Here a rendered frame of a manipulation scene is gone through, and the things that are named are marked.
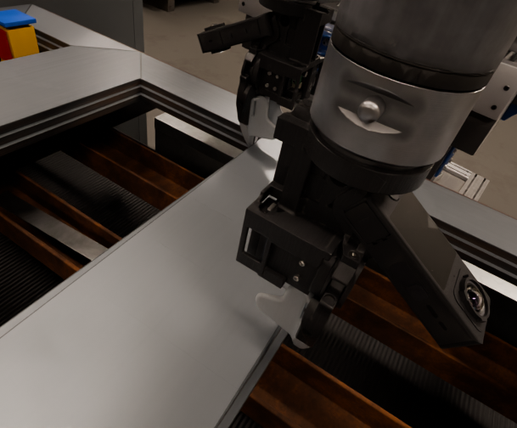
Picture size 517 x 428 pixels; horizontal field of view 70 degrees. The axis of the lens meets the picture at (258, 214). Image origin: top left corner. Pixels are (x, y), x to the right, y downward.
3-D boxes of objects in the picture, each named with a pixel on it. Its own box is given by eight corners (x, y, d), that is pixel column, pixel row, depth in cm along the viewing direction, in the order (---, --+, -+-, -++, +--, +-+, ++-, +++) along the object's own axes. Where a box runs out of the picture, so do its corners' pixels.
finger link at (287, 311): (257, 313, 35) (277, 250, 29) (311, 347, 34) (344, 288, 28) (239, 337, 33) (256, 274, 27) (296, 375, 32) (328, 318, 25)
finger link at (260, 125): (266, 166, 54) (280, 109, 48) (233, 149, 56) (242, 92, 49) (277, 158, 56) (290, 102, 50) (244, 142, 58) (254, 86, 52)
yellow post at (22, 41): (32, 126, 79) (7, 30, 66) (17, 116, 80) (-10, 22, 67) (53, 118, 82) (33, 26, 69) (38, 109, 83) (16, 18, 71)
